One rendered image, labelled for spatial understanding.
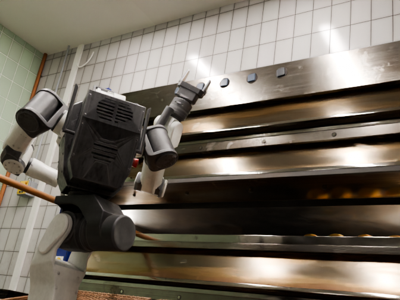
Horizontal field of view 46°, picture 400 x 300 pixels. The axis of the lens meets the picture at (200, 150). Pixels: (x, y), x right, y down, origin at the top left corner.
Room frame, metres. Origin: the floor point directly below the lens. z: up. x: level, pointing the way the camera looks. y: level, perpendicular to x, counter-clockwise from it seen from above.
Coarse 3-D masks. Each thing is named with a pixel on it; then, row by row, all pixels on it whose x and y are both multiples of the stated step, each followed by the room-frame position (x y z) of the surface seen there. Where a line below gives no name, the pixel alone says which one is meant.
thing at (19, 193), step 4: (24, 180) 3.07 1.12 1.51; (28, 180) 3.05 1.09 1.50; (28, 184) 3.05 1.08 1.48; (32, 184) 3.07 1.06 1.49; (36, 184) 3.09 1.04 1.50; (20, 192) 3.07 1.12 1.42; (24, 192) 3.04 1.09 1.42; (24, 196) 3.12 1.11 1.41; (28, 196) 3.10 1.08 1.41; (32, 196) 3.09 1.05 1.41
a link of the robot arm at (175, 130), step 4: (172, 124) 1.79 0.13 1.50; (176, 124) 1.78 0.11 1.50; (180, 124) 1.80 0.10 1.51; (172, 128) 1.79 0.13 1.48; (176, 128) 1.79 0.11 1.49; (180, 128) 1.81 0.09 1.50; (168, 132) 1.80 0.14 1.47; (172, 132) 1.79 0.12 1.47; (176, 132) 1.81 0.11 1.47; (180, 132) 1.82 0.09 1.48; (172, 136) 1.80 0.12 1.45; (176, 136) 1.82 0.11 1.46; (180, 136) 1.84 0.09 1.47; (172, 140) 1.82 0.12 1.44; (176, 140) 1.83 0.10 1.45; (172, 144) 1.83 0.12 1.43; (176, 144) 1.85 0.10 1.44
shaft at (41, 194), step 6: (0, 174) 1.88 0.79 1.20; (0, 180) 1.89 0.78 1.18; (6, 180) 1.90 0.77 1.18; (12, 180) 1.93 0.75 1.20; (12, 186) 1.94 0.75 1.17; (18, 186) 1.96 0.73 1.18; (24, 186) 1.98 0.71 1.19; (30, 192) 2.02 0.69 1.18; (36, 192) 2.03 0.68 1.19; (42, 192) 2.06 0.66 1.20; (42, 198) 2.08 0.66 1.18; (48, 198) 2.10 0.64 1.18; (54, 198) 2.12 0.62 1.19
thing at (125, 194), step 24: (360, 168) 1.75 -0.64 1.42; (384, 168) 1.70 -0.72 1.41; (120, 192) 2.55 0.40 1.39; (144, 192) 2.47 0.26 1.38; (168, 192) 2.39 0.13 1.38; (192, 192) 2.31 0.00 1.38; (216, 192) 2.24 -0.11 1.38; (240, 192) 2.18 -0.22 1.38; (264, 192) 2.11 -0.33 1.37; (288, 192) 2.05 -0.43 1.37; (312, 192) 2.00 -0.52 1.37; (336, 192) 1.94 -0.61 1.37; (360, 192) 1.89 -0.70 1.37; (384, 192) 1.84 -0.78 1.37
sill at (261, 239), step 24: (144, 240) 2.53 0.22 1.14; (168, 240) 2.44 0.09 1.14; (192, 240) 2.35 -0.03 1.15; (216, 240) 2.28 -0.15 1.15; (240, 240) 2.20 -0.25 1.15; (264, 240) 2.13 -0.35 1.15; (288, 240) 2.07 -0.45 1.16; (312, 240) 2.00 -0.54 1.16; (336, 240) 1.94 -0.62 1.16; (360, 240) 1.89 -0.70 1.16; (384, 240) 1.84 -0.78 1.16
